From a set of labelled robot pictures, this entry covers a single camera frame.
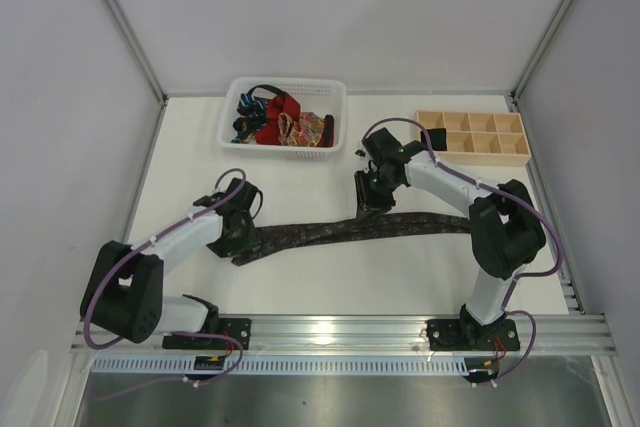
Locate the blue striped tie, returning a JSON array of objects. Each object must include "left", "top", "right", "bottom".
[{"left": 231, "top": 88, "right": 270, "bottom": 144}]

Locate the white plastic basket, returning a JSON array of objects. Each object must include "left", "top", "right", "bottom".
[{"left": 217, "top": 77, "right": 347, "bottom": 159}]

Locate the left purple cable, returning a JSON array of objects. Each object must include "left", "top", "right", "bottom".
[{"left": 79, "top": 168, "right": 251, "bottom": 398}]

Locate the rolled black tie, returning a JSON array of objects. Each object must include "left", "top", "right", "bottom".
[{"left": 420, "top": 128, "right": 448, "bottom": 152}]

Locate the red tie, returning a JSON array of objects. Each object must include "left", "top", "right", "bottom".
[{"left": 255, "top": 93, "right": 335, "bottom": 148}]

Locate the aluminium mounting rail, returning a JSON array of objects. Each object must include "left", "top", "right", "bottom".
[{"left": 69, "top": 311, "right": 616, "bottom": 353}]

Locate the brown floral tie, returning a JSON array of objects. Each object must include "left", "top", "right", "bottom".
[{"left": 249, "top": 212, "right": 471, "bottom": 259}]

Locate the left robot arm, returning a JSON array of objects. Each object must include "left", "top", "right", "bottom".
[{"left": 80, "top": 178, "right": 264, "bottom": 350}]

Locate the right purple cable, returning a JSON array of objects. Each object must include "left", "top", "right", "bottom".
[{"left": 362, "top": 118, "right": 564, "bottom": 388}]

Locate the colourful patterned tie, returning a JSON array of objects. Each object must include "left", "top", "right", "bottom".
[{"left": 278, "top": 112, "right": 325, "bottom": 147}]

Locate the white slotted cable duct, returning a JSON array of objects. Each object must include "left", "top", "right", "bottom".
[{"left": 91, "top": 354, "right": 469, "bottom": 376}]

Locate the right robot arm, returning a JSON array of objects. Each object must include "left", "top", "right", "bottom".
[{"left": 354, "top": 128, "right": 546, "bottom": 351}]

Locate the purple cable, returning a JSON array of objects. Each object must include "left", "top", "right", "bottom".
[
  {"left": 362, "top": 118, "right": 564, "bottom": 388},
  {"left": 79, "top": 168, "right": 251, "bottom": 398}
]

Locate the wooden compartment box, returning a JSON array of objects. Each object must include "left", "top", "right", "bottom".
[{"left": 415, "top": 110, "right": 531, "bottom": 167}]

